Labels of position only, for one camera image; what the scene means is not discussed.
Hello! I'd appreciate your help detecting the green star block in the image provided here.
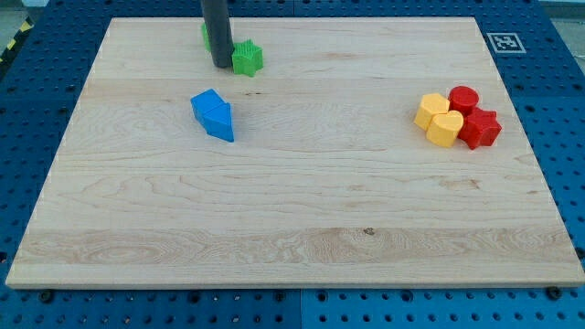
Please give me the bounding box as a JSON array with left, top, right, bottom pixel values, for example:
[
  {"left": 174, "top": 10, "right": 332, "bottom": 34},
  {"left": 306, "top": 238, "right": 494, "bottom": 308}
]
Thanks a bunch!
[{"left": 231, "top": 39, "right": 263, "bottom": 77}]

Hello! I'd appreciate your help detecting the light wooden board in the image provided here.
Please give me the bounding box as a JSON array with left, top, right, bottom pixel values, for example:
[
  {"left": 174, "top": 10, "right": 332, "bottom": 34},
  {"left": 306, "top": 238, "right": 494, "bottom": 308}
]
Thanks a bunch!
[{"left": 6, "top": 17, "right": 584, "bottom": 290}]

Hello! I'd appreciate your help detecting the blue triangle block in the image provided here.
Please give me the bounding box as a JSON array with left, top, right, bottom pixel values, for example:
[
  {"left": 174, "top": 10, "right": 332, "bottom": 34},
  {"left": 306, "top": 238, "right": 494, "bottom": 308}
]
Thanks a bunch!
[{"left": 203, "top": 103, "right": 234, "bottom": 143}]

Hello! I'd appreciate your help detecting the blue cube block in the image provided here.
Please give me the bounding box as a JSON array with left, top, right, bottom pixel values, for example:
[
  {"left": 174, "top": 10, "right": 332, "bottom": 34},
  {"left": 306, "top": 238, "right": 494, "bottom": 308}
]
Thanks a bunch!
[{"left": 190, "top": 89, "right": 226, "bottom": 123}]

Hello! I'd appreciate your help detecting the yellow hexagon block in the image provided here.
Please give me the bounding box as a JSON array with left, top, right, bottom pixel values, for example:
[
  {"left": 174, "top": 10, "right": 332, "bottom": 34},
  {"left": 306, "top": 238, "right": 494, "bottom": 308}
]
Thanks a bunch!
[{"left": 413, "top": 93, "right": 450, "bottom": 131}]

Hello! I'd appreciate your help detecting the yellow heart block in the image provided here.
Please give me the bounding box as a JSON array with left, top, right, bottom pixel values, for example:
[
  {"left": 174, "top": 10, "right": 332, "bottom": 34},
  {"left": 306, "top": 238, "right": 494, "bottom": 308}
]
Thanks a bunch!
[{"left": 426, "top": 111, "right": 464, "bottom": 148}]

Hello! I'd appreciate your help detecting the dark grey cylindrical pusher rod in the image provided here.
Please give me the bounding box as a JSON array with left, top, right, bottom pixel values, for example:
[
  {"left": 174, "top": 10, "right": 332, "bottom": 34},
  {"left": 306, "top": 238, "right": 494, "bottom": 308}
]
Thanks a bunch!
[{"left": 200, "top": 0, "right": 234, "bottom": 69}]

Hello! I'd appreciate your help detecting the red cylinder block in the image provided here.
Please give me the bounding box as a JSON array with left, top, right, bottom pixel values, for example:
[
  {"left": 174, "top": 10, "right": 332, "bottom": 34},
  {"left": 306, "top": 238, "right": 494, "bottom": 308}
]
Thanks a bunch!
[{"left": 448, "top": 86, "right": 480, "bottom": 116}]

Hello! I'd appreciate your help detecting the red star block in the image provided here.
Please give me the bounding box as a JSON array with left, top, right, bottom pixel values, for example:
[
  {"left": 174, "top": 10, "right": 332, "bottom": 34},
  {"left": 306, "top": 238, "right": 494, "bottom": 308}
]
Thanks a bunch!
[{"left": 458, "top": 107, "right": 502, "bottom": 150}]

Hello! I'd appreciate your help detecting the white fiducial marker tag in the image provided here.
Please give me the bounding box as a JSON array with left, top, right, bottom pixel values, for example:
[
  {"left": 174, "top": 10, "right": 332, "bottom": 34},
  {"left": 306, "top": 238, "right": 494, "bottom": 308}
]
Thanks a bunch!
[{"left": 487, "top": 32, "right": 526, "bottom": 54}]

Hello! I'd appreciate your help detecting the black bolt front left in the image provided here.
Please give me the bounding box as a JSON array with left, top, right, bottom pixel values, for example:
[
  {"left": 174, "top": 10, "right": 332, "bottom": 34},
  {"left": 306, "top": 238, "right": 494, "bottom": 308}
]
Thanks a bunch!
[{"left": 37, "top": 290, "right": 54, "bottom": 303}]

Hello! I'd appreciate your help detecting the black bolt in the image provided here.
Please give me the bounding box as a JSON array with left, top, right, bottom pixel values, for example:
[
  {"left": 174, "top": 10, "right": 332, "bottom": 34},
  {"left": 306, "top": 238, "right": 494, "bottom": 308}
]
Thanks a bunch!
[
  {"left": 37, "top": 290, "right": 54, "bottom": 303},
  {"left": 546, "top": 286, "right": 563, "bottom": 301}
]

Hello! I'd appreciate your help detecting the black bolt front right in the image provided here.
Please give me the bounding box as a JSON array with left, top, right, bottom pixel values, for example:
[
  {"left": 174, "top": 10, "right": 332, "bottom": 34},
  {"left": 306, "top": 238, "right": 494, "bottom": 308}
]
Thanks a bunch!
[{"left": 546, "top": 286, "right": 563, "bottom": 301}]

